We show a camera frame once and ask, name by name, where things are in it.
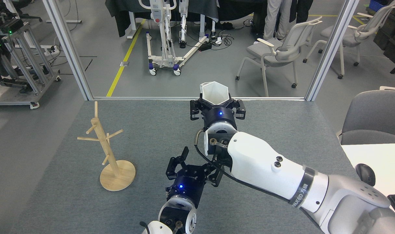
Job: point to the table with dark cloth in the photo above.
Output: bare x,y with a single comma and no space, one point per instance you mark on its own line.
119,13

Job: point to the person in light trousers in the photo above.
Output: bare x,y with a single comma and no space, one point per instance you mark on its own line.
272,19

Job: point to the person in black trousers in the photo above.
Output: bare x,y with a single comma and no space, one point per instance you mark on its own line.
303,9

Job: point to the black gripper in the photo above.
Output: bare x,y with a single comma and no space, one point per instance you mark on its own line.
187,183
220,115

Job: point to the dark storage crates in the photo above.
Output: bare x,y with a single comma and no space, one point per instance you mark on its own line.
394,45

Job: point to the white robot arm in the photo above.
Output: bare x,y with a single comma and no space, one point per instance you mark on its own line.
265,162
178,214

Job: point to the wooden cup rack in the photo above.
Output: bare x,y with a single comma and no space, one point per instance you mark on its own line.
101,136

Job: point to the blue bin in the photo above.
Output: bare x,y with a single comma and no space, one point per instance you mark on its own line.
377,5

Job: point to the dark grey office chair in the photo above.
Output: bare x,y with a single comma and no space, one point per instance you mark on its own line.
376,113

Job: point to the grey chair white frame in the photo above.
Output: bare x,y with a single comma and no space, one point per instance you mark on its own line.
269,53
350,37

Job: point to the white desk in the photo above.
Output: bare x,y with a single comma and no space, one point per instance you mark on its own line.
386,162

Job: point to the silver floor plate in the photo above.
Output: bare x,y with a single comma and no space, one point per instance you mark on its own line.
124,64

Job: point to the silver aluminium post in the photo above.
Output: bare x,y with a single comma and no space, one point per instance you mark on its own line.
330,52
67,48

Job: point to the black power strip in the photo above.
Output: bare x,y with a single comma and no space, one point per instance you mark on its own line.
205,47

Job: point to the aluminium frame cart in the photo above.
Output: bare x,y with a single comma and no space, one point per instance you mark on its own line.
9,94

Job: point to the black computer mouse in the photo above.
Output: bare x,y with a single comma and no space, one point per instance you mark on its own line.
368,174

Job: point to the white wheeled stand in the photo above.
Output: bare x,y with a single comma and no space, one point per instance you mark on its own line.
166,60

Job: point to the white floor power strip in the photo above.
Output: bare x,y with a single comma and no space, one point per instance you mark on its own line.
51,49

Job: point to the white hexagonal cup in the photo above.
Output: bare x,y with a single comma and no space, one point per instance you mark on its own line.
215,92

